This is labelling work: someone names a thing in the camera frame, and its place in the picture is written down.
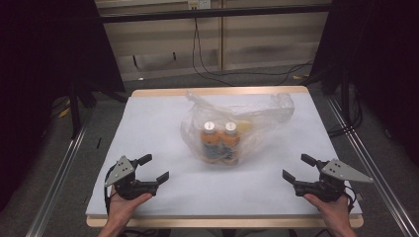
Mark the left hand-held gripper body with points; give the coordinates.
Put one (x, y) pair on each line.
(123, 177)

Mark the white table mat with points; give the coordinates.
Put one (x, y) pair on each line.
(151, 131)

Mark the white wall socket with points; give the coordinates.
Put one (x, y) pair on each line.
(199, 4)

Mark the clear plastic bag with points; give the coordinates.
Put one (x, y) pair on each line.
(257, 115)

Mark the black curtain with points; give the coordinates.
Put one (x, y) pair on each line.
(378, 65)
(39, 65)

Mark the wooden table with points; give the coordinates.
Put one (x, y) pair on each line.
(224, 222)

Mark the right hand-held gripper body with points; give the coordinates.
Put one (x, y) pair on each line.
(332, 184)

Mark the black horizontal bar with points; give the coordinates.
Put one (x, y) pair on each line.
(210, 13)

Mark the yellow floor tape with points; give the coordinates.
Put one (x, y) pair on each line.
(64, 113)
(298, 77)

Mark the person's left hand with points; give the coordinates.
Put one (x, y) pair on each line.
(122, 209)

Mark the black metal stand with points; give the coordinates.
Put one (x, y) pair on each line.
(345, 98)
(75, 112)

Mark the orange drink bottle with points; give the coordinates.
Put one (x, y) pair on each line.
(209, 141)
(230, 143)

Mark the aluminium floor rail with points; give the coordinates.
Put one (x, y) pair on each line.
(378, 174)
(56, 184)

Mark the person's right hand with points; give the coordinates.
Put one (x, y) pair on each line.
(336, 212)

